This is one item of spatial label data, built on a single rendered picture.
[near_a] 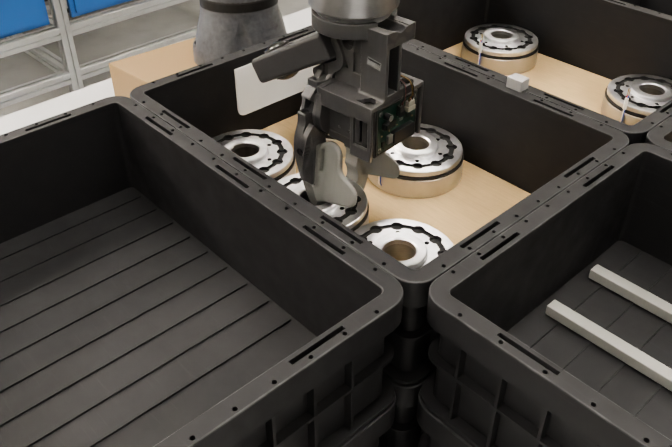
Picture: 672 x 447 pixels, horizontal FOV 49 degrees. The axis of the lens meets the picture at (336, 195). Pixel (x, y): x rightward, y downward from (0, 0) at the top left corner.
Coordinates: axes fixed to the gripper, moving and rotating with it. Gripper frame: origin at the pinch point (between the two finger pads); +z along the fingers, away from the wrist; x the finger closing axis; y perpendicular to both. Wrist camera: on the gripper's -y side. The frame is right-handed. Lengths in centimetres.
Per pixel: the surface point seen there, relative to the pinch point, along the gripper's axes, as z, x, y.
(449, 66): -8.0, 17.5, 0.5
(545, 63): 2.1, 45.0, -1.8
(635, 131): -8.0, 17.9, 21.1
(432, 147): -1.7, 11.4, 3.3
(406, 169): -1.2, 6.9, 3.4
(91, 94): 15, 9, -64
